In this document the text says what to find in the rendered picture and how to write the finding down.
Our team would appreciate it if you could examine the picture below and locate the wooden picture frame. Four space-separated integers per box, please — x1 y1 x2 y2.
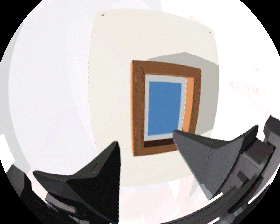
129 60 201 157

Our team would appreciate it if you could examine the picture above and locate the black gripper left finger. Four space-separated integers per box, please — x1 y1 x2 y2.
32 140 121 224

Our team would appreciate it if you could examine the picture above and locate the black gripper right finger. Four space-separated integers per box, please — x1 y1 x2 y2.
172 124 260 201

